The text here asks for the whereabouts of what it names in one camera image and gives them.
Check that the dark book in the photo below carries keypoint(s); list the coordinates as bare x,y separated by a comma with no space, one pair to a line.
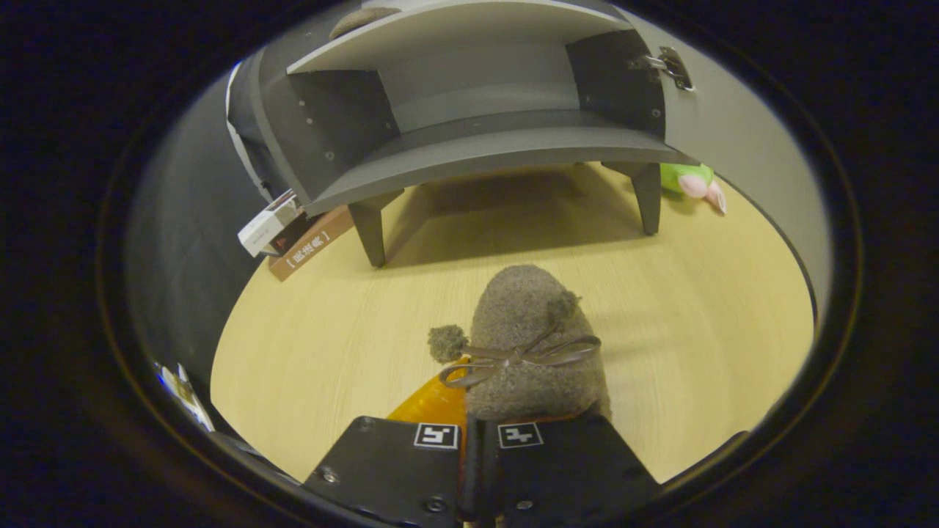
293,233

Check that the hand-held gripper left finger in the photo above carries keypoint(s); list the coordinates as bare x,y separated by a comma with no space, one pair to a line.
389,469

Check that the metal door hinge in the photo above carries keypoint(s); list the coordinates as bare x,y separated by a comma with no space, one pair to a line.
671,66

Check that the brown book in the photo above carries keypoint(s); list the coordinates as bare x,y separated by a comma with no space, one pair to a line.
312,246

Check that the brown fuzzy shoe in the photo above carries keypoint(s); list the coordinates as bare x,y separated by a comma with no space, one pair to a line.
521,308
363,20

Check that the white side table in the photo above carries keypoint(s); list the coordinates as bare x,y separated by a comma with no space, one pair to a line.
187,400

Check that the pink and green plush toy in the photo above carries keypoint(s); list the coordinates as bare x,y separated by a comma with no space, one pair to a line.
689,180

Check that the grey shoe cabinet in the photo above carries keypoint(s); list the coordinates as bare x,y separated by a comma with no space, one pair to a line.
477,139

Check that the black backdrop cloth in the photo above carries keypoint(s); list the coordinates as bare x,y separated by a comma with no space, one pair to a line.
183,257

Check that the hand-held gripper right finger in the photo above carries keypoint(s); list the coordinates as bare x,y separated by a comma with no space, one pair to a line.
565,469

